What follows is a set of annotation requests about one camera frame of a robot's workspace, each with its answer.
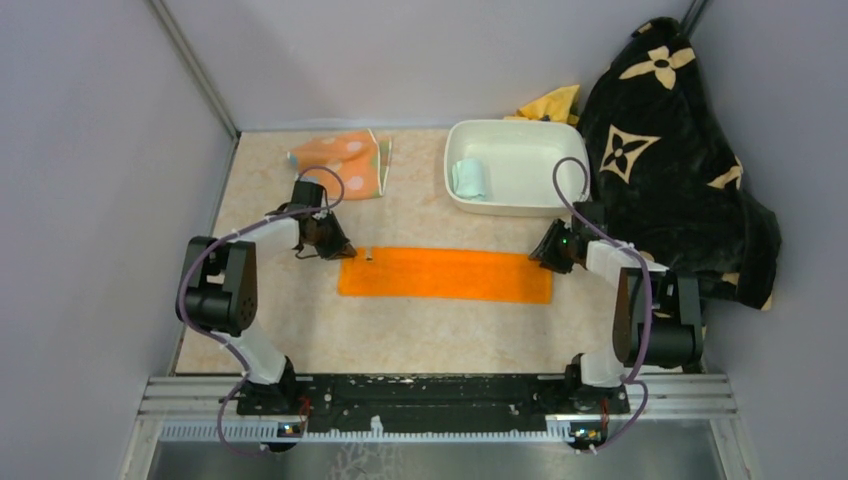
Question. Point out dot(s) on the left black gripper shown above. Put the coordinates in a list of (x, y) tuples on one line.
[(339, 247)]

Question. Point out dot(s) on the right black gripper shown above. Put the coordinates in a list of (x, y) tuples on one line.
[(546, 253)]

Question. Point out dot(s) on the orange polka dot towel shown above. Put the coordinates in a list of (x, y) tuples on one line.
[(360, 159)]

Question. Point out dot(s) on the plain bright orange towel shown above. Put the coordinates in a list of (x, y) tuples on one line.
[(445, 273)]

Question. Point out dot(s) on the light mint green towel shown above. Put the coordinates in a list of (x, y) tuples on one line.
[(469, 179)]

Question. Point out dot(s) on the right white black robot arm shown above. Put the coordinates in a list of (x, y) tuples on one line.
[(657, 317)]

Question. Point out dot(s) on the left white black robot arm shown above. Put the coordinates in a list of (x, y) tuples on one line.
[(217, 295)]

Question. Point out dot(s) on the white plastic bin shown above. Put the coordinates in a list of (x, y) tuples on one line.
[(532, 168)]

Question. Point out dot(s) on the black floral blanket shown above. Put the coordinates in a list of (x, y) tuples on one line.
[(669, 180)]

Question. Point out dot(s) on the yellow towel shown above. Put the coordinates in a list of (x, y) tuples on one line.
[(559, 106)]

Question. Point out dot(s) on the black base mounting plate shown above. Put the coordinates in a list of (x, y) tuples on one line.
[(450, 404)]

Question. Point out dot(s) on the aluminium frame rail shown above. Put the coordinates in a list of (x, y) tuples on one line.
[(677, 425)]

